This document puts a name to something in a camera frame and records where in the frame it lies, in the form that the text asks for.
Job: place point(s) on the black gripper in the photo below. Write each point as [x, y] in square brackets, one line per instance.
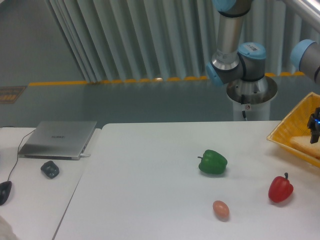
[314, 125]

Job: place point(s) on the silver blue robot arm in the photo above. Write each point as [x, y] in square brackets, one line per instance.
[242, 67]

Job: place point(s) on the white triangular bread slice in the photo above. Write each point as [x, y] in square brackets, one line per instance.
[302, 143]

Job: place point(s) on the yellow woven basket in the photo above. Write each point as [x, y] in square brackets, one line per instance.
[295, 125]

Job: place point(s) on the red bell pepper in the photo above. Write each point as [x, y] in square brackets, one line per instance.
[280, 189]

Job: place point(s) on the green bell pepper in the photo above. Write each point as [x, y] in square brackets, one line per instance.
[212, 163]

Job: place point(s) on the brown egg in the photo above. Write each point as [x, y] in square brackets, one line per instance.
[221, 209]

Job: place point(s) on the silver closed laptop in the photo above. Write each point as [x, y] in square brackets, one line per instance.
[58, 140]

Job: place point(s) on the black small controller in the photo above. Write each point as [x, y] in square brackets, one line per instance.
[50, 169]

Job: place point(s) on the black computer mouse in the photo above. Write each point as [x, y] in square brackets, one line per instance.
[5, 190]

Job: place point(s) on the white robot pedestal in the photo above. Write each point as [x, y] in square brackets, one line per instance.
[251, 112]

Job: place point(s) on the silver metal frame bar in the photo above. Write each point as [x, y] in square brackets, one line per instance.
[308, 10]

